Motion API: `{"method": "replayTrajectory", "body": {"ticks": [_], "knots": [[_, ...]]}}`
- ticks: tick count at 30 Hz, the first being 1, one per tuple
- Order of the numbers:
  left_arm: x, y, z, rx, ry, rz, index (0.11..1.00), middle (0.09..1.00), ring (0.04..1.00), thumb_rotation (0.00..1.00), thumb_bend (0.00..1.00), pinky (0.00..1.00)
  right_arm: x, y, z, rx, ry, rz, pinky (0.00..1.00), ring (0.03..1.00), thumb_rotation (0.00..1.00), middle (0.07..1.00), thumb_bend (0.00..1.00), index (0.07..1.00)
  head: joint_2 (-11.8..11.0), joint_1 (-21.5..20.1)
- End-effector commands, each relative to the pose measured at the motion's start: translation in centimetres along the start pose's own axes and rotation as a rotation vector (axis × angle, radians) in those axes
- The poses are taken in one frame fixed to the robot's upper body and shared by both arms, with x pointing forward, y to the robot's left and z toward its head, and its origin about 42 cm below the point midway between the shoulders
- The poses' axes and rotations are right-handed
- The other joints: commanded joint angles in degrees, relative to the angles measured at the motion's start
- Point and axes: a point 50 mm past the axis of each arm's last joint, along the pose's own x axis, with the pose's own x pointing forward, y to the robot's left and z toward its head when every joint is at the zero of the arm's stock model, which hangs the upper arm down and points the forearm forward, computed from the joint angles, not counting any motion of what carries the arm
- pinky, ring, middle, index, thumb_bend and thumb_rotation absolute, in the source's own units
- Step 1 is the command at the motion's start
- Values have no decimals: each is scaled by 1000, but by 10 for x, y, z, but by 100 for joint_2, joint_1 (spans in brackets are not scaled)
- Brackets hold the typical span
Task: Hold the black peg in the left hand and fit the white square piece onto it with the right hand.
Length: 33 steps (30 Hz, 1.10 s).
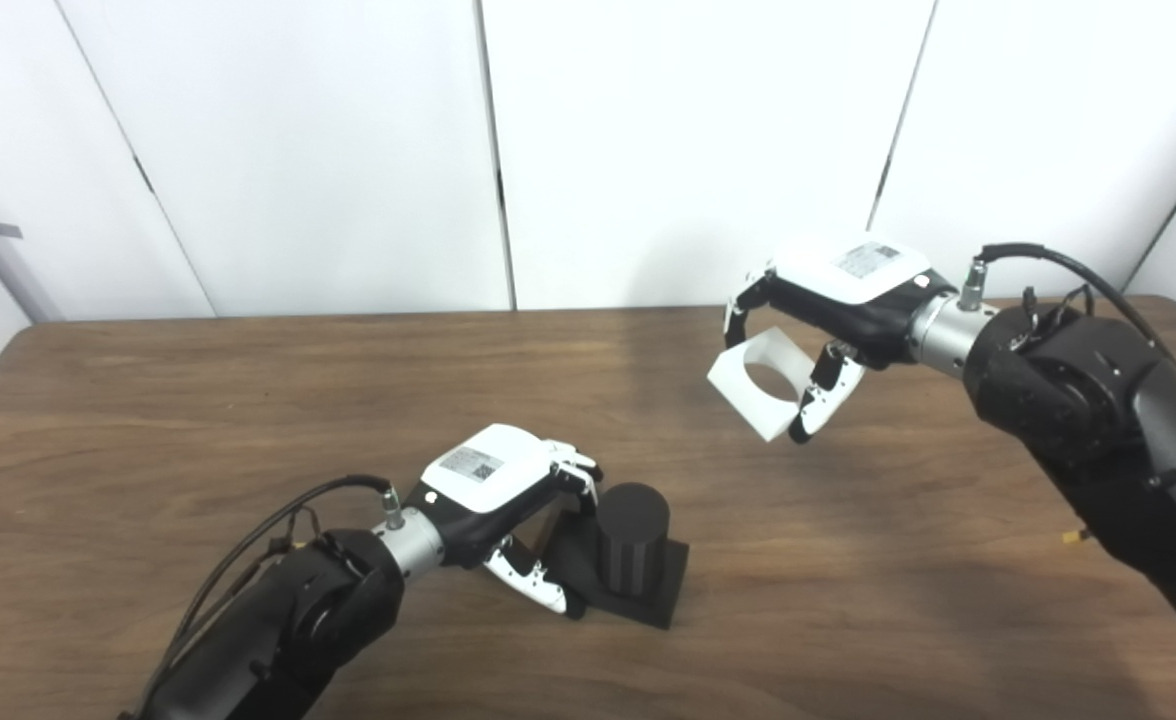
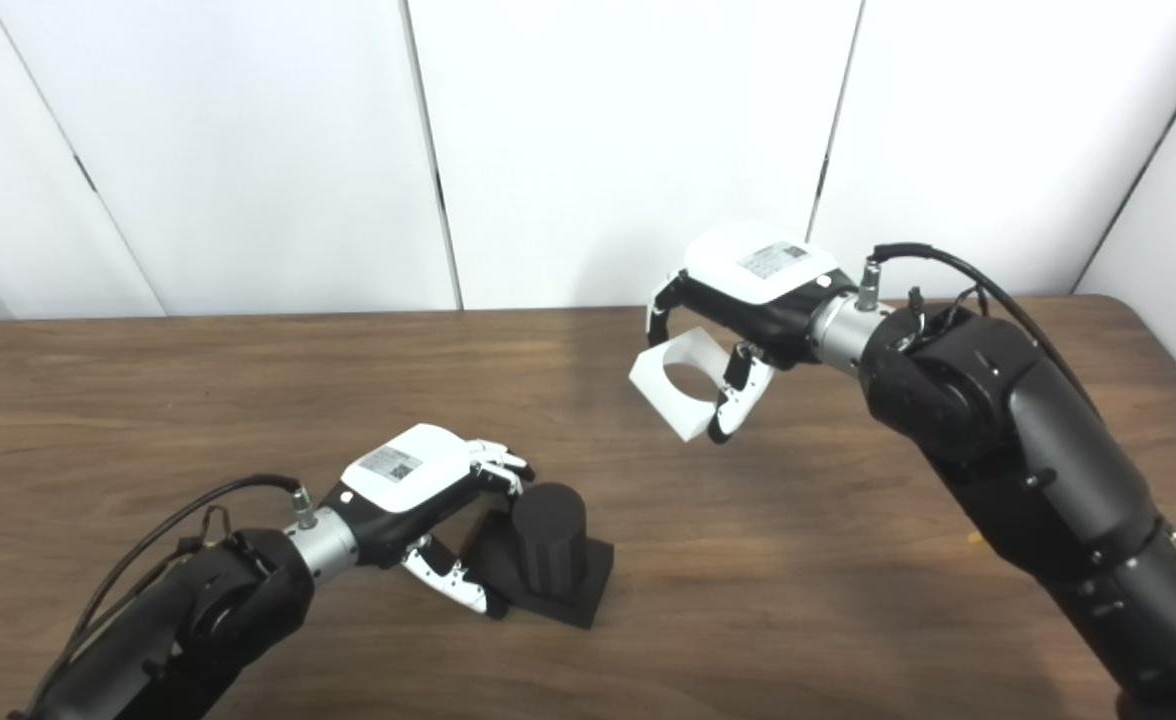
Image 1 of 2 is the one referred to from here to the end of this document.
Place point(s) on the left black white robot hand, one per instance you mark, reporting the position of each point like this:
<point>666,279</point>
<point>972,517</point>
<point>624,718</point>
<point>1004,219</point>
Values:
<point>483,475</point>

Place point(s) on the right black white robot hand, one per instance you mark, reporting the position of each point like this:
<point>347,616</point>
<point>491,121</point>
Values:
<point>848,280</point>

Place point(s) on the white square piece with hole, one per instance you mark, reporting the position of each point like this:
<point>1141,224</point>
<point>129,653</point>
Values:
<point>733,385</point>

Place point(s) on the black peg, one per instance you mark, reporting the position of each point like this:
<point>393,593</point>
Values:
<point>633,545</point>

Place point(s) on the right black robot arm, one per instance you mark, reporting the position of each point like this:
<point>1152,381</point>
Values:
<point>1098,420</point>

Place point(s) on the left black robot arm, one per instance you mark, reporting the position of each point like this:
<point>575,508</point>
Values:
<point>288,630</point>

